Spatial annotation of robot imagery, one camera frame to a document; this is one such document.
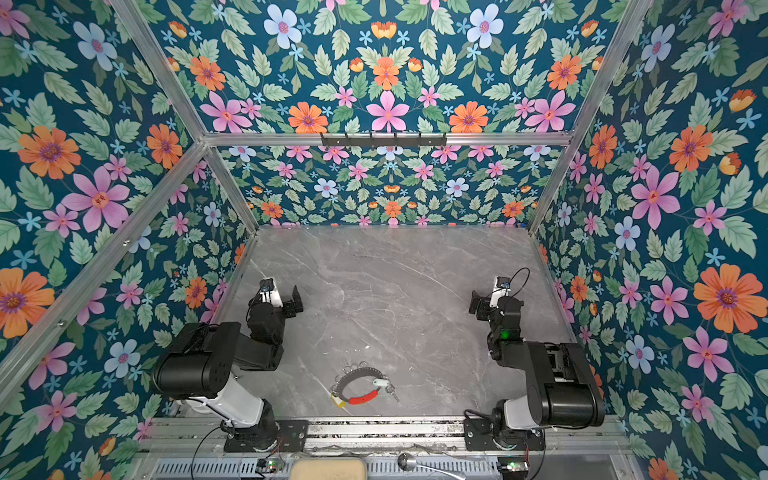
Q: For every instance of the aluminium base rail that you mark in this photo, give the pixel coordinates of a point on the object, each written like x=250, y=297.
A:
x=451, y=435

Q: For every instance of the round metal knob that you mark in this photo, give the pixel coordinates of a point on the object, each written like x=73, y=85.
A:
x=407, y=462

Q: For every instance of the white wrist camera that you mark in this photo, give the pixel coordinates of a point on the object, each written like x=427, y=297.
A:
x=501, y=289
x=269, y=293

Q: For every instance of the metal keyring with red grip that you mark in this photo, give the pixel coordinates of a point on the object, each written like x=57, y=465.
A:
x=360, y=384

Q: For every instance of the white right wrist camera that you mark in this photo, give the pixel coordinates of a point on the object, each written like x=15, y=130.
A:
x=501, y=289

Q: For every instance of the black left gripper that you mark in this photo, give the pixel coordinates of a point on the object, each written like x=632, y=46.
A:
x=289, y=300

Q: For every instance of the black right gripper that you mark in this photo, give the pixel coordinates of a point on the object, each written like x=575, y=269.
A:
x=481, y=303

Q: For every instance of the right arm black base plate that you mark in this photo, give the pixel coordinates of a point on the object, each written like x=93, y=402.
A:
x=481, y=434

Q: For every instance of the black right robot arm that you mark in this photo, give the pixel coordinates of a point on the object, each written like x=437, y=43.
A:
x=560, y=388

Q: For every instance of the beige pad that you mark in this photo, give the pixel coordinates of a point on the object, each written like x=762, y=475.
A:
x=329, y=469

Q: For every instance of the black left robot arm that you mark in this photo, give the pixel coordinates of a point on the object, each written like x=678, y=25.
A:
x=197, y=367

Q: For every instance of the black hook rack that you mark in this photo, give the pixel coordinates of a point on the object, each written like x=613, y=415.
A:
x=371, y=140

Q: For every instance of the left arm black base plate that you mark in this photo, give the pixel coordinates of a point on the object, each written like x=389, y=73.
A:
x=285, y=435

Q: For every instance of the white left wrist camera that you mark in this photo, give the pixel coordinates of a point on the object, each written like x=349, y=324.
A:
x=269, y=293

